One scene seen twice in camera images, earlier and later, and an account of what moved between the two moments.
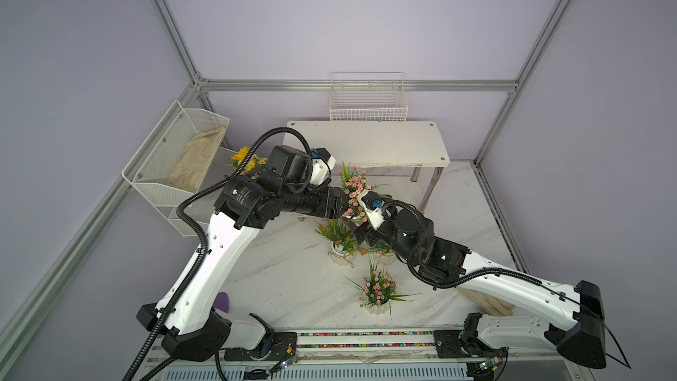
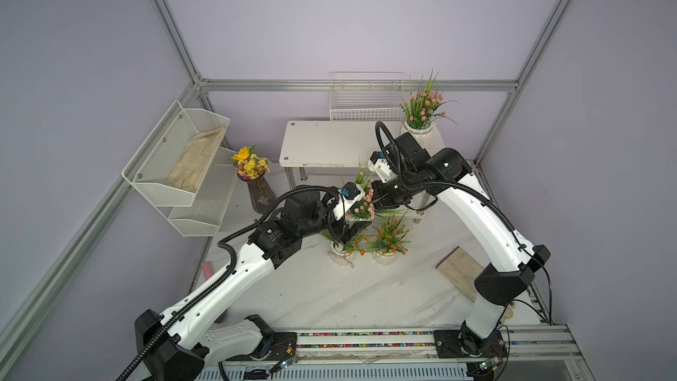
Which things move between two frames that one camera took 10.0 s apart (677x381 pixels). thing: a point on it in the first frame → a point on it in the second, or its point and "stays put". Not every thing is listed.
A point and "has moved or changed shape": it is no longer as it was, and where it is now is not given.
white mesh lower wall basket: [201, 210] stays put
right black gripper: [366, 231] → [380, 194]
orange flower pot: [344, 245] stays put
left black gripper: [329, 207] → [338, 233]
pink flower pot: [354, 182] → [424, 107]
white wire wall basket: [363, 96] stays put
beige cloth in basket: [190, 168] stays put
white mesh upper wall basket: [172, 162] stays put
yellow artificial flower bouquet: [255, 160] stays put
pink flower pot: [379, 289] has moved or changed shape
